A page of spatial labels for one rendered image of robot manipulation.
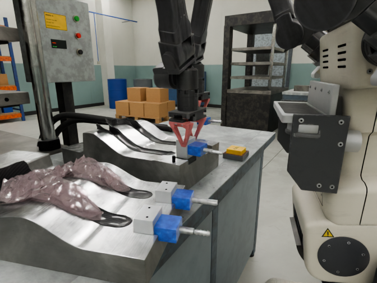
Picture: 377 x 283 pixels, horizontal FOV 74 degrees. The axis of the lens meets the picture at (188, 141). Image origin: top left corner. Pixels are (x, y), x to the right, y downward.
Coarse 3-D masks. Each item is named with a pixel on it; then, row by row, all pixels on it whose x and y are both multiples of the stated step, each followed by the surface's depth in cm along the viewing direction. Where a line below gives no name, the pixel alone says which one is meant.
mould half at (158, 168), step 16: (128, 128) 90; (144, 128) 94; (80, 144) 94; (96, 144) 80; (112, 144) 78; (144, 144) 85; (160, 144) 86; (208, 144) 83; (64, 160) 91; (96, 160) 82; (112, 160) 78; (128, 160) 74; (144, 160) 71; (160, 160) 69; (176, 160) 69; (208, 160) 81; (144, 176) 72; (160, 176) 69; (176, 176) 66; (192, 176) 73
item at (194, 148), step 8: (184, 136) 72; (192, 136) 72; (176, 144) 70; (192, 144) 69; (200, 144) 69; (176, 152) 71; (184, 152) 70; (192, 152) 68; (200, 152) 67; (208, 152) 68; (216, 152) 67
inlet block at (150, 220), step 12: (144, 204) 48; (144, 216) 44; (156, 216) 44; (168, 216) 46; (180, 216) 46; (144, 228) 43; (156, 228) 43; (168, 228) 43; (180, 228) 44; (192, 228) 44; (168, 240) 43
